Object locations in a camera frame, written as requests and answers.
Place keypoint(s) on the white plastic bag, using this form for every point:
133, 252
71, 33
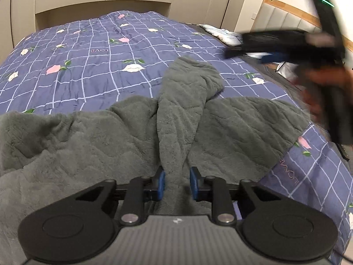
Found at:
286, 70

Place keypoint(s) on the light blue floral blanket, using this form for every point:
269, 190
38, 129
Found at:
220, 34

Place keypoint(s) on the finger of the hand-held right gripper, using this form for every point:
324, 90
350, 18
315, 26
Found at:
270, 58
273, 38

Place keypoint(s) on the padded headboard with wooden trim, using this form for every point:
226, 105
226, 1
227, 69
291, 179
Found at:
286, 19

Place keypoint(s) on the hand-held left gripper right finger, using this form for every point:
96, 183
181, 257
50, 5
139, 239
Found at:
194, 185

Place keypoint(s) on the grey fleece garment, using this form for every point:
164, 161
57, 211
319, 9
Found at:
82, 143

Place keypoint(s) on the blue floral checked quilt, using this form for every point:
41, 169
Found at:
96, 60

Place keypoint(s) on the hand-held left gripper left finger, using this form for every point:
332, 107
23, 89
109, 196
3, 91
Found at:
161, 186

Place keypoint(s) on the person's right hand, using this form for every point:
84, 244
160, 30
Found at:
325, 77

